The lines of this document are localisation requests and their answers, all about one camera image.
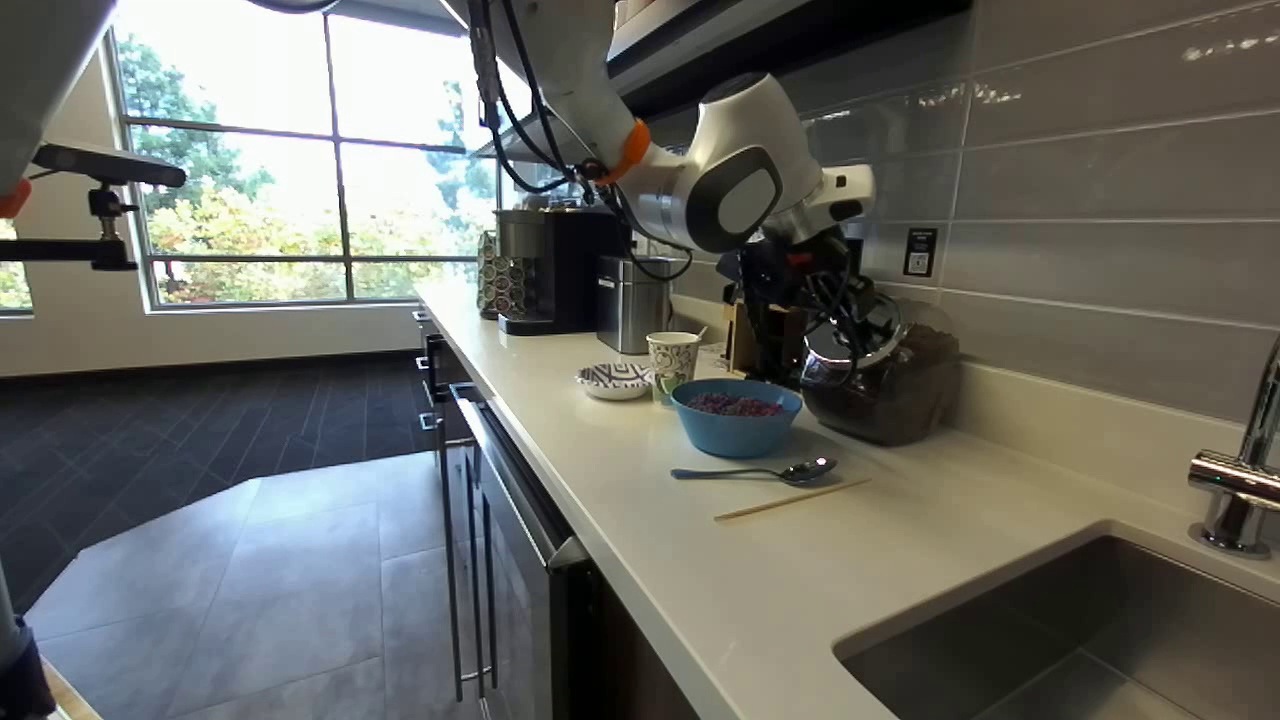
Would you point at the black coffee machine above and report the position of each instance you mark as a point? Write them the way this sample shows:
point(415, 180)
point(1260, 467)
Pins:
point(551, 267)

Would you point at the silver spoon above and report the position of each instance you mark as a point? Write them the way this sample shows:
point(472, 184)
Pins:
point(800, 472)

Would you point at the under-counter dishwasher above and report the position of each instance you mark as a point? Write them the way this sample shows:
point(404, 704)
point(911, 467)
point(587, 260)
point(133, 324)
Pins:
point(510, 558)

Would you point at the black camera on stand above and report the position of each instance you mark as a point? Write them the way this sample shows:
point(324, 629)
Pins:
point(105, 206)

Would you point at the chrome faucet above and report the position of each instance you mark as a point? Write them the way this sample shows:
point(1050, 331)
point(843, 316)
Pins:
point(1240, 483)

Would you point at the glass container with dark contents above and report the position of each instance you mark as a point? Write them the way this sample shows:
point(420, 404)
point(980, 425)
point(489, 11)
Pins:
point(893, 402)

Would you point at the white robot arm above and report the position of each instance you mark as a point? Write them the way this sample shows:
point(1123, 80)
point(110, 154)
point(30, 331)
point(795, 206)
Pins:
point(736, 180)

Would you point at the patterned ceramic dish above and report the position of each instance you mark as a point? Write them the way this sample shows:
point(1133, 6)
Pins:
point(612, 380)

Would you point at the white paper cup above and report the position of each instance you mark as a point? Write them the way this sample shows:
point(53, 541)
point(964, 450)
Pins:
point(673, 359)

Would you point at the stainless steel sink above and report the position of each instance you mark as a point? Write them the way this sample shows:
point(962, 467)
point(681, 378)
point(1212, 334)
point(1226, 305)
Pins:
point(1102, 629)

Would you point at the blue bowl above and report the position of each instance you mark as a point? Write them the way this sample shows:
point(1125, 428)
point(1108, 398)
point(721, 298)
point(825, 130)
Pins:
point(735, 417)

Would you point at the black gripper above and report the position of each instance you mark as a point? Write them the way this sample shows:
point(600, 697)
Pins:
point(819, 273)

